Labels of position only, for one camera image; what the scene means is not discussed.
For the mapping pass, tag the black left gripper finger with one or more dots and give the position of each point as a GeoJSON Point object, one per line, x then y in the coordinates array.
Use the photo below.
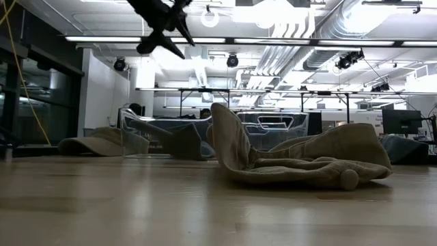
{"type": "Point", "coordinates": [153, 42]}
{"type": "Point", "coordinates": [184, 29]}

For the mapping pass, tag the beige cloth hat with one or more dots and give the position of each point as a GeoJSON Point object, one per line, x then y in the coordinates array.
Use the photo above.
{"type": "Point", "coordinates": [341, 143]}
{"type": "Point", "coordinates": [95, 143]}

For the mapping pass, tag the long overhead light bar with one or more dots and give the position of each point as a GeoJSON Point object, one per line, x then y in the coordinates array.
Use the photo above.
{"type": "Point", "coordinates": [187, 40]}

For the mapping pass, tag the person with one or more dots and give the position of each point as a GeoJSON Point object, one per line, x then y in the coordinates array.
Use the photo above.
{"type": "Point", "coordinates": [136, 109]}
{"type": "Point", "coordinates": [205, 113]}

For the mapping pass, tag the clear plastic bin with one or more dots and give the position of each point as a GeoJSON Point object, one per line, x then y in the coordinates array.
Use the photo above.
{"type": "Point", "coordinates": [143, 118]}
{"type": "Point", "coordinates": [297, 133]}

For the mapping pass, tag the black ceiling spotlight cluster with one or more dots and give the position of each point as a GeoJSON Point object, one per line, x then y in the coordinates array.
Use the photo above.
{"type": "Point", "coordinates": [346, 61]}

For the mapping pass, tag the small black ceiling spotlight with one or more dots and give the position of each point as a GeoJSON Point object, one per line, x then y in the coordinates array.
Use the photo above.
{"type": "Point", "coordinates": [380, 87]}

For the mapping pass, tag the black computer monitor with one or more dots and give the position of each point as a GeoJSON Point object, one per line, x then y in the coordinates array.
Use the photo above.
{"type": "Point", "coordinates": [402, 121]}

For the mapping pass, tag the black ceiling camera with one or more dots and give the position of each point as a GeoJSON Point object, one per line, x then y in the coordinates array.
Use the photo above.
{"type": "Point", "coordinates": [119, 64]}
{"type": "Point", "coordinates": [232, 61]}

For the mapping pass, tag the silver ventilation duct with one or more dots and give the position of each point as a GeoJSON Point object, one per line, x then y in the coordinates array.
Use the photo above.
{"type": "Point", "coordinates": [315, 59]}

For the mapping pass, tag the distant black workstation frame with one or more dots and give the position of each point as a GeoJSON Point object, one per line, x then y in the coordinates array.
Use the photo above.
{"type": "Point", "coordinates": [348, 106]}

